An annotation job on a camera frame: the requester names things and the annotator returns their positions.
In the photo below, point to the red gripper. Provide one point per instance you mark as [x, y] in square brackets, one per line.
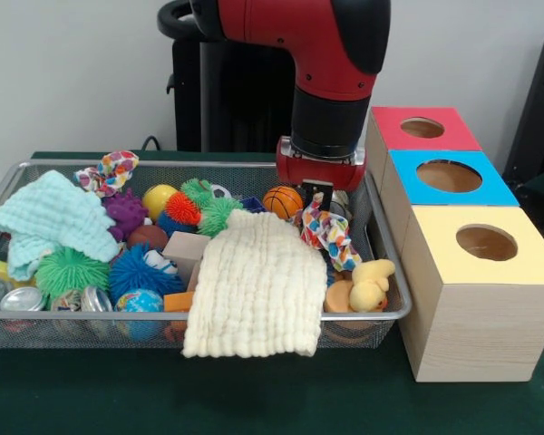
[317, 171]

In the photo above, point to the colourful patterned cloth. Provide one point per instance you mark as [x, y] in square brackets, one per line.
[113, 170]
[328, 235]

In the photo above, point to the cream waffle cloth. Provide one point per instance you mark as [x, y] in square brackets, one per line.
[254, 290]

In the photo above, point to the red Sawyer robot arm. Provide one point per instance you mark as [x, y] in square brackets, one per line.
[326, 54]

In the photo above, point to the wooden box with three holes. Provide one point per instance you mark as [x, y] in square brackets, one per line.
[480, 326]

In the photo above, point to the shallow mesh bin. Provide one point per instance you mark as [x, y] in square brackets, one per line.
[72, 331]

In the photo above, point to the orange basketball toy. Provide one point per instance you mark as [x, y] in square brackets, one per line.
[282, 200]

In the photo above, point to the yellow plush duck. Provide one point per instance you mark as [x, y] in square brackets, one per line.
[367, 285]

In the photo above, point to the yellow ball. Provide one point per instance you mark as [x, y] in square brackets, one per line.
[158, 199]

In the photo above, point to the purple knobby ball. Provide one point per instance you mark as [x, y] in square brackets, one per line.
[124, 213]

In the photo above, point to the blue spiky ball with eyes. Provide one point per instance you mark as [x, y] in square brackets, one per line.
[136, 272]

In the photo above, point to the globe print ball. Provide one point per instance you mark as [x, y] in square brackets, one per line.
[138, 301]

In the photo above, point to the black upright panel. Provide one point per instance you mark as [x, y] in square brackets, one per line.
[539, 104]

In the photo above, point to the green spiky ball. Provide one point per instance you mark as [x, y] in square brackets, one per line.
[70, 272]

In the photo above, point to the mint waffle cloth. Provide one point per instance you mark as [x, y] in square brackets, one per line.
[50, 213]

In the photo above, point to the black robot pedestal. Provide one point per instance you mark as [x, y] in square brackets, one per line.
[236, 99]

